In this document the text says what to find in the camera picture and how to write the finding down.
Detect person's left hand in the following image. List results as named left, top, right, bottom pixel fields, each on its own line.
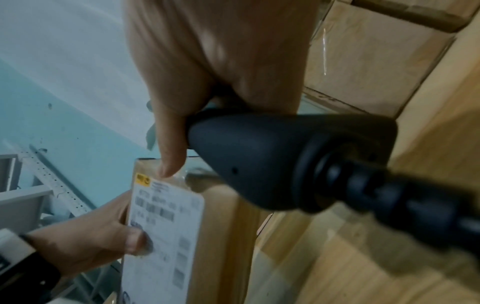
left=28, top=190, right=155, bottom=280

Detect person's right hand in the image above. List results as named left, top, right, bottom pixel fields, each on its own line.
left=123, top=0, right=320, bottom=178

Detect black handheld barcode scanner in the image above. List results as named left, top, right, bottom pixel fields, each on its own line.
left=185, top=107, right=398, bottom=213

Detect cardboard box with white label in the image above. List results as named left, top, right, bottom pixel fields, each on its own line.
left=119, top=158, right=265, bottom=304

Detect grey metal shelf rack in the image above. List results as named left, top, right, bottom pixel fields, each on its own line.
left=0, top=145, right=125, bottom=304

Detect taped cardboard box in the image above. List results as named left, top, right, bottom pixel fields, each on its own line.
left=303, top=0, right=457, bottom=118

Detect large cardboard box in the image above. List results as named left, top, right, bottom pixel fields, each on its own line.
left=255, top=27, right=480, bottom=304

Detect black and white wrist camera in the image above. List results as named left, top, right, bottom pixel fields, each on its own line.
left=0, top=228, right=63, bottom=304

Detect black scanner cable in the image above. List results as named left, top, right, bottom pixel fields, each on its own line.
left=307, top=142, right=480, bottom=239

